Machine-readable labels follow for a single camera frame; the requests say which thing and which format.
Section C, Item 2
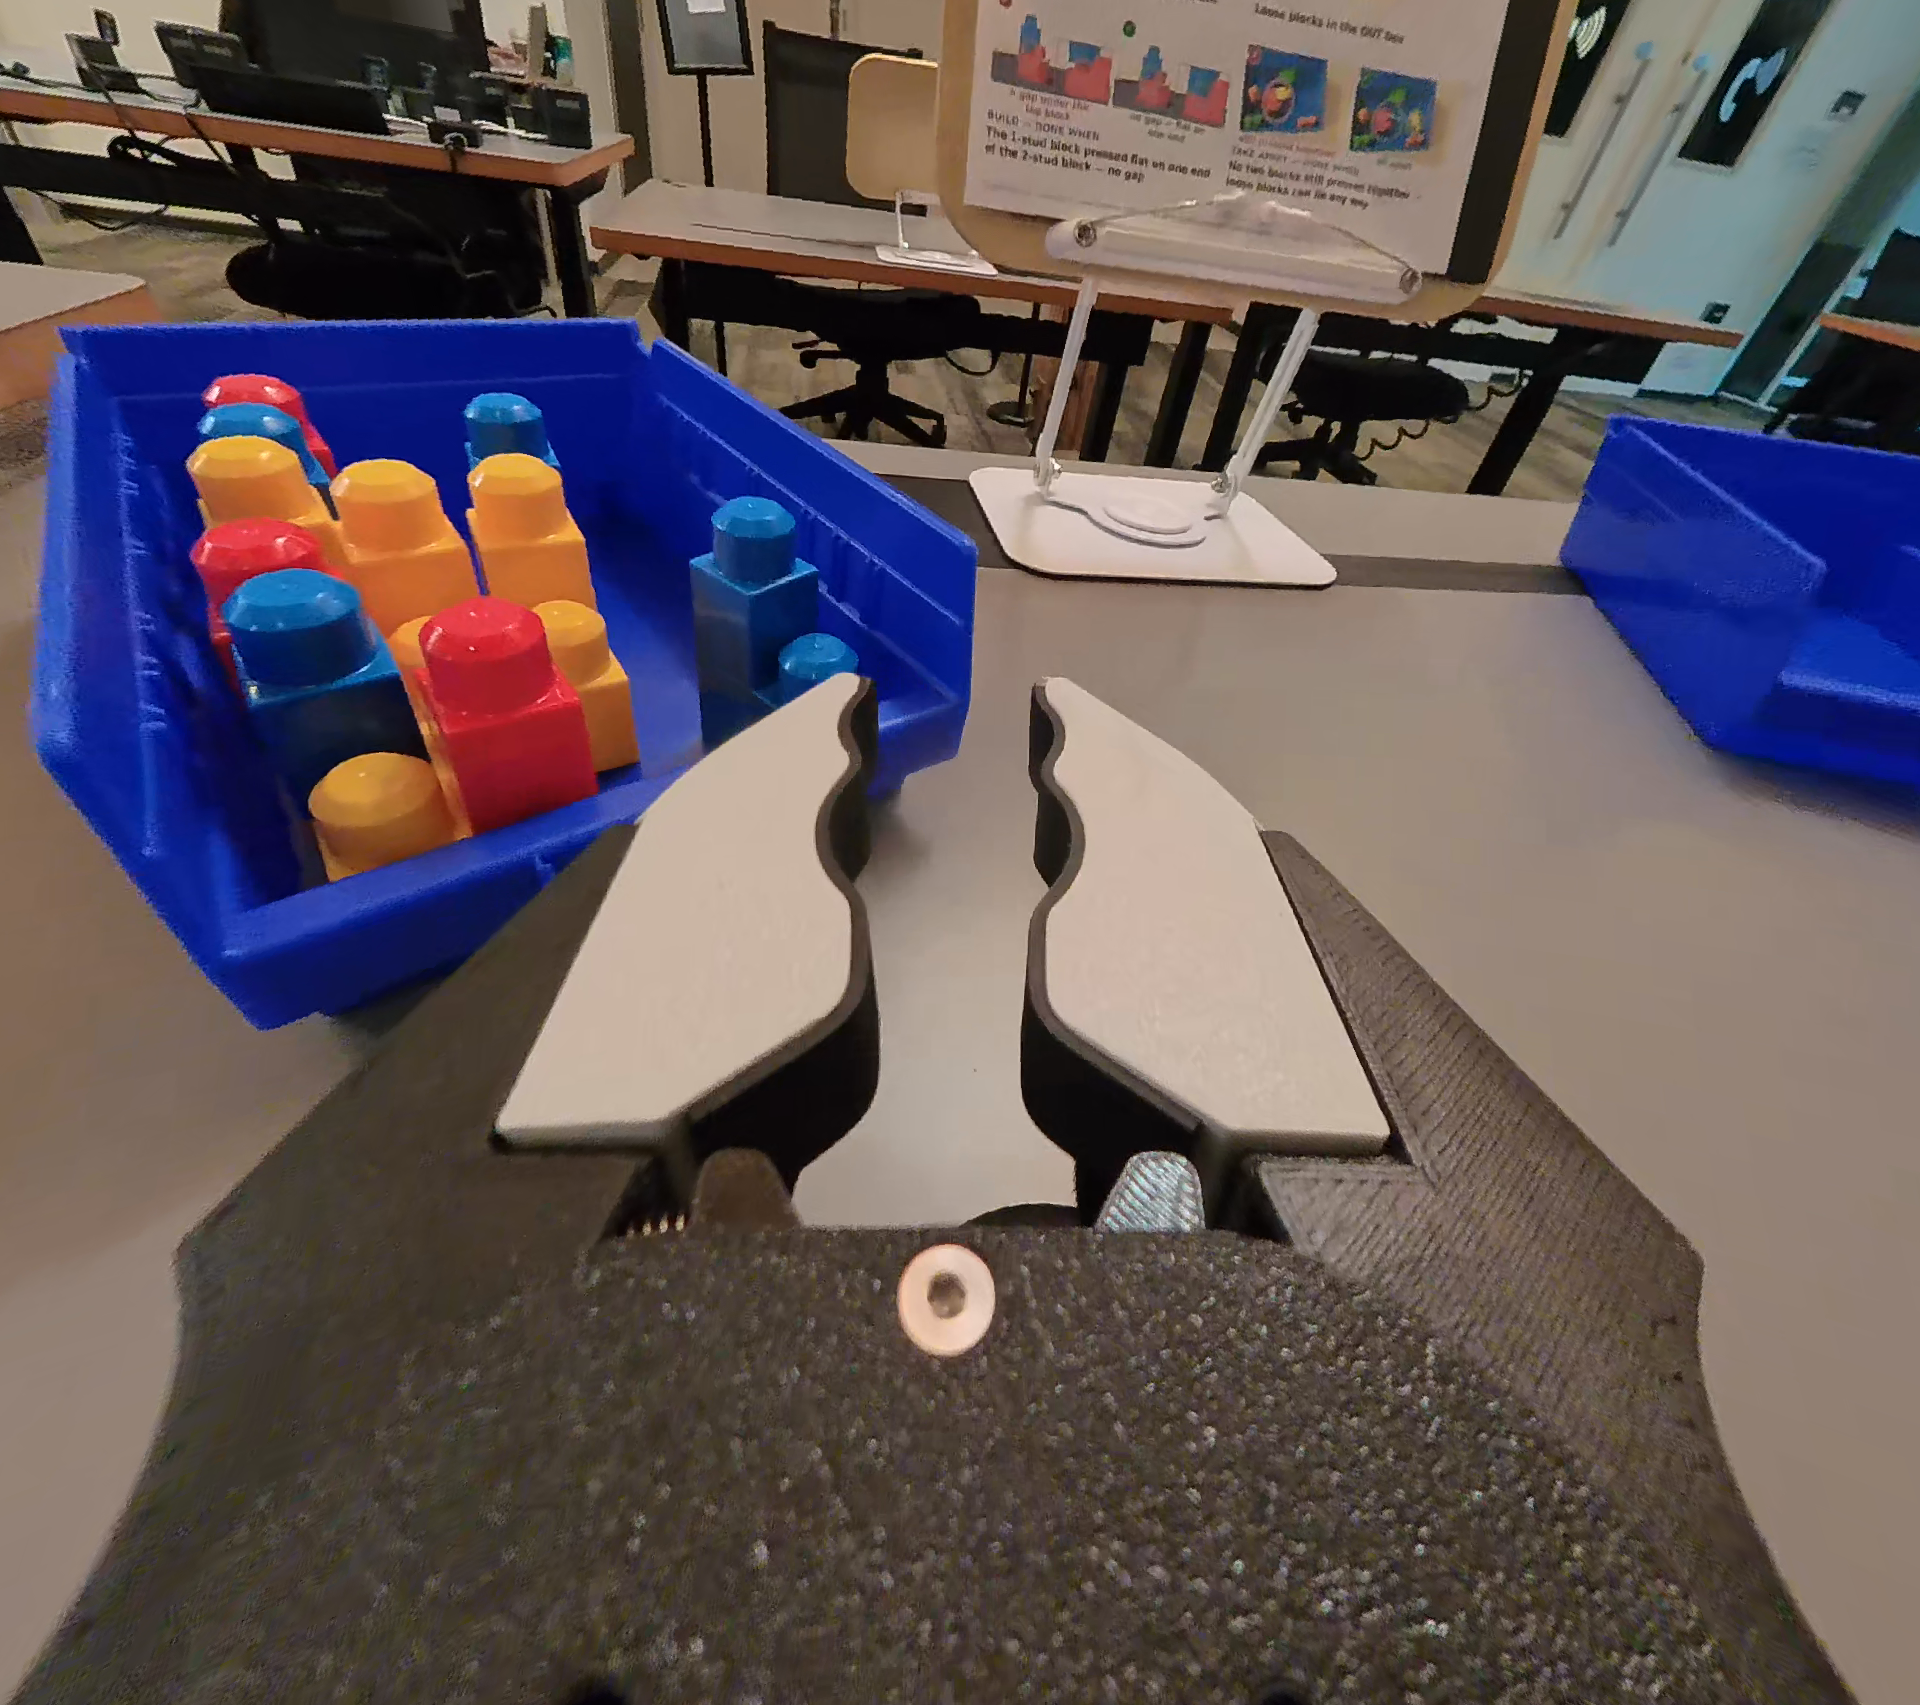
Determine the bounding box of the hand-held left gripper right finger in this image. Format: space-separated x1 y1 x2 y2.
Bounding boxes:
1023 676 1394 1233

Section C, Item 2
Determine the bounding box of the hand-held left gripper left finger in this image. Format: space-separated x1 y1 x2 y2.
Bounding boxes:
490 668 882 1233

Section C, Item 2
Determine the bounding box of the blue storage bin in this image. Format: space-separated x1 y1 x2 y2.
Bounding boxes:
1558 412 1920 791
30 319 978 1031

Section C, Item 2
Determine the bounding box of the pile of mega blocks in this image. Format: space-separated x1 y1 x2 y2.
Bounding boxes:
185 373 860 885

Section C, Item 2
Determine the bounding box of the clear acrylic stand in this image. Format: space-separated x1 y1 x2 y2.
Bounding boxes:
875 186 1001 280

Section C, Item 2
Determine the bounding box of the printed instruction sheet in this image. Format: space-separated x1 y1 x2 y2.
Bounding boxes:
960 0 1566 280

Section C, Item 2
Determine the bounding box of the black phone sign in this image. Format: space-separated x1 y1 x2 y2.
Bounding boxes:
1540 0 1669 143
1676 0 1852 172

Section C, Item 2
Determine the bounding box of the black computer monitor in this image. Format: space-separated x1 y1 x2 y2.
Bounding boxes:
217 0 497 140

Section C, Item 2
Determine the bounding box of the metal door handle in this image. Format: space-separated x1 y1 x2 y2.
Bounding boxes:
1551 42 1654 240
1606 53 1713 247

